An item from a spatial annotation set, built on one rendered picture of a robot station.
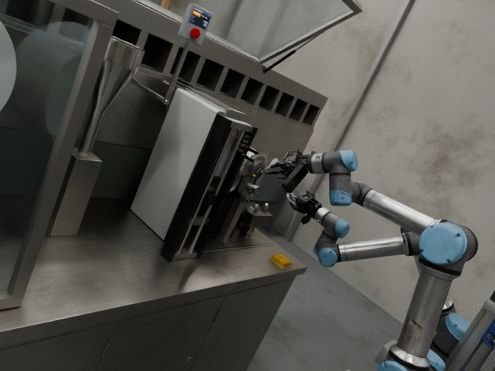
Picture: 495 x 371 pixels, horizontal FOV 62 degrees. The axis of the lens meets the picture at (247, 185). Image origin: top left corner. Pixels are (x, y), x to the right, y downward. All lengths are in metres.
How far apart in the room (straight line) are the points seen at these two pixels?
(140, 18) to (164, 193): 0.63
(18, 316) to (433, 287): 1.07
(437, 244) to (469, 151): 3.17
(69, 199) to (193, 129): 0.49
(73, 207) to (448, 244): 1.11
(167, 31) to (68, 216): 0.76
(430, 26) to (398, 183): 1.60
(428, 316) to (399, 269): 3.23
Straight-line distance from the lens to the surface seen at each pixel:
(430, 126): 4.51
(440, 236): 1.27
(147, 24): 1.62
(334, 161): 1.47
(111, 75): 1.26
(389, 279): 4.59
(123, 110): 1.66
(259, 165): 1.75
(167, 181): 1.61
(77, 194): 1.39
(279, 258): 1.88
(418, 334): 1.34
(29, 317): 1.12
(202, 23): 1.34
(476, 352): 1.69
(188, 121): 1.56
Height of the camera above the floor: 1.60
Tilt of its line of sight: 14 degrees down
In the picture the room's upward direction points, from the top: 25 degrees clockwise
